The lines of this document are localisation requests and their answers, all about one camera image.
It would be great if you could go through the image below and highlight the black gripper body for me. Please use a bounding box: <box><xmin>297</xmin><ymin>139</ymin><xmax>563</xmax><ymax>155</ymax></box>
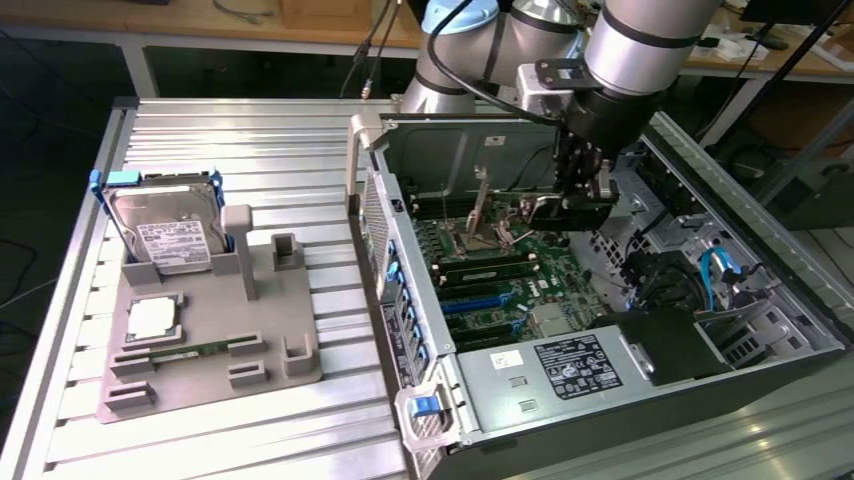
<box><xmin>557</xmin><ymin>87</ymin><xmax>667</xmax><ymax>154</ymax></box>

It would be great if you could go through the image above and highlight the graphics card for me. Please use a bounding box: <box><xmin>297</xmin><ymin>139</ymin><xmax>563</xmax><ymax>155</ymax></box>
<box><xmin>464</xmin><ymin>164</ymin><xmax>613</xmax><ymax>232</ymax></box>

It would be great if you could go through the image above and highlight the metal disk bay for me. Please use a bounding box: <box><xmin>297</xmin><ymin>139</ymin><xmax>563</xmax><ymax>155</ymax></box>
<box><xmin>569</xmin><ymin>159</ymin><xmax>672</xmax><ymax>261</ymax></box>

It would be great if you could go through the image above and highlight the metal socket cover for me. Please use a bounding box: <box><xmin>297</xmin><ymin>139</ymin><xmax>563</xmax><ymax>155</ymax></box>
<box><xmin>493</xmin><ymin>198</ymin><xmax>536</xmax><ymax>246</ymax></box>

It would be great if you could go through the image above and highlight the open PC case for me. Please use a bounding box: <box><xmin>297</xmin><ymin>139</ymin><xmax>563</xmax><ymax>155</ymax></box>
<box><xmin>345</xmin><ymin>112</ymin><xmax>854</xmax><ymax>480</ymax></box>

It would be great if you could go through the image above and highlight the CPU socket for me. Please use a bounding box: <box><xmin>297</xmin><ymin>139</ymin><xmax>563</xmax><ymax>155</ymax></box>
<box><xmin>451</xmin><ymin>219</ymin><xmax>515</xmax><ymax>261</ymax></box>

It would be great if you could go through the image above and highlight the green motherboard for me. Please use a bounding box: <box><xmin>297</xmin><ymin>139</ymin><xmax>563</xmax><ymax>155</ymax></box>
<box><xmin>406</xmin><ymin>192</ymin><xmax>625</xmax><ymax>351</ymax></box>

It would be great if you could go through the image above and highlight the black RAM stick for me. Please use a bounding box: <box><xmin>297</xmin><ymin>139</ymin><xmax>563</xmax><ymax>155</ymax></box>
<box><xmin>436</xmin><ymin>266</ymin><xmax>539</xmax><ymax>287</ymax></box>

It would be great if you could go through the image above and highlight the black slanted pole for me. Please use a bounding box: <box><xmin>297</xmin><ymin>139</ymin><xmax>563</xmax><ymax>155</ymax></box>
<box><xmin>696</xmin><ymin>0</ymin><xmax>845</xmax><ymax>141</ymax></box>

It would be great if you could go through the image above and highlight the silver chipset heatsink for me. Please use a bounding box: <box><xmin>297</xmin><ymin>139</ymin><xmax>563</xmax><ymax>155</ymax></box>
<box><xmin>531</xmin><ymin>305</ymin><xmax>572</xmax><ymax>337</ymax></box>

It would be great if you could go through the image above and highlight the wooden desk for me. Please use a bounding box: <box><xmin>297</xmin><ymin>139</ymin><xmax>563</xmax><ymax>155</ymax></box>
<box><xmin>672</xmin><ymin>0</ymin><xmax>854</xmax><ymax>146</ymax></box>
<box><xmin>0</xmin><ymin>0</ymin><xmax>428</xmax><ymax>99</ymax></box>

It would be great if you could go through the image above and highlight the blue expansion slot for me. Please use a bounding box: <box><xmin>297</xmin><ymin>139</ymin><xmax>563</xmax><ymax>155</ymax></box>
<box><xmin>438</xmin><ymin>293</ymin><xmax>507</xmax><ymax>315</ymax></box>

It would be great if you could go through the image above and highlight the grey cabinet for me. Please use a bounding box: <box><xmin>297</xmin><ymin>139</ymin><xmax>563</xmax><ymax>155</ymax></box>
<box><xmin>756</xmin><ymin>157</ymin><xmax>854</xmax><ymax>231</ymax></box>

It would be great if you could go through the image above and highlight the black plastic shroud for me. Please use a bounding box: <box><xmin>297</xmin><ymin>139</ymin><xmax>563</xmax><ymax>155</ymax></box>
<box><xmin>585</xmin><ymin>308</ymin><xmax>735</xmax><ymax>387</ymax></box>

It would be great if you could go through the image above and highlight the blue card retainer strip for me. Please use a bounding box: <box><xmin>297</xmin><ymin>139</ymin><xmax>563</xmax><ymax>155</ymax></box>
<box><xmin>384</xmin><ymin>239</ymin><xmax>432</xmax><ymax>374</ymax></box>

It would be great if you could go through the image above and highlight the grey power supply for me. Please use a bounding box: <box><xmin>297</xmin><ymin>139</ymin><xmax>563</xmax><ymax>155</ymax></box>
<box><xmin>455</xmin><ymin>327</ymin><xmax>661</xmax><ymax>436</ymax></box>

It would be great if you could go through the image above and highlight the blue case latch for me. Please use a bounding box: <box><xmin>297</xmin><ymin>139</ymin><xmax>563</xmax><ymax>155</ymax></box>
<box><xmin>405</xmin><ymin>394</ymin><xmax>447</xmax><ymax>417</ymax></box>

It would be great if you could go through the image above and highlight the silver hard disk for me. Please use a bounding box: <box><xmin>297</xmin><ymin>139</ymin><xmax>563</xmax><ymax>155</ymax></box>
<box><xmin>109</xmin><ymin>185</ymin><xmax>224</xmax><ymax>276</ymax></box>

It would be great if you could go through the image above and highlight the grey parts rack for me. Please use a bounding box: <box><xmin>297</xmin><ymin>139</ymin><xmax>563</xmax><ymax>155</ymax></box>
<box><xmin>96</xmin><ymin>203</ymin><xmax>325</xmax><ymax>425</ymax></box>

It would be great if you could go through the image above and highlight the blue disk carrier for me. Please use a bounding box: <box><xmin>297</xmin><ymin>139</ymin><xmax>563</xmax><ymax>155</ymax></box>
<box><xmin>89</xmin><ymin>168</ymin><xmax>225</xmax><ymax>264</ymax></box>

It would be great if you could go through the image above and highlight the green RAM stick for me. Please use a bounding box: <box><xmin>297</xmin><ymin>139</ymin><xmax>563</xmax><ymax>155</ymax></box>
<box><xmin>149</xmin><ymin>340</ymin><xmax>232</xmax><ymax>360</ymax></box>

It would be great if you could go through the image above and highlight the silver CPU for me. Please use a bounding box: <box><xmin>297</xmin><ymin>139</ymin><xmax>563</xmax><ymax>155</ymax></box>
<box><xmin>125</xmin><ymin>298</ymin><xmax>181</xmax><ymax>341</ymax></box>

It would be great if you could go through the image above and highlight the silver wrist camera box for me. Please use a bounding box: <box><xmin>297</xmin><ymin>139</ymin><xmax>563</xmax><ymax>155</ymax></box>
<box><xmin>516</xmin><ymin>58</ymin><xmax>605</xmax><ymax>120</ymax></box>

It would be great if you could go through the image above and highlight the blue disk wire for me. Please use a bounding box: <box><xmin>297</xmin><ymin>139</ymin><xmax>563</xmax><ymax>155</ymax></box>
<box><xmin>697</xmin><ymin>247</ymin><xmax>743</xmax><ymax>315</ymax></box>

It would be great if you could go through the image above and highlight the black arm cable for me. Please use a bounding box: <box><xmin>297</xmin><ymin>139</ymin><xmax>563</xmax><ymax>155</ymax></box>
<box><xmin>425</xmin><ymin>0</ymin><xmax>568</xmax><ymax>125</ymax></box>

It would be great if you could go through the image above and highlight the thin hanging cable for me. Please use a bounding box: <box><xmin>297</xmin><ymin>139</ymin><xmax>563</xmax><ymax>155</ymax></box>
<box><xmin>338</xmin><ymin>0</ymin><xmax>401</xmax><ymax>99</ymax></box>

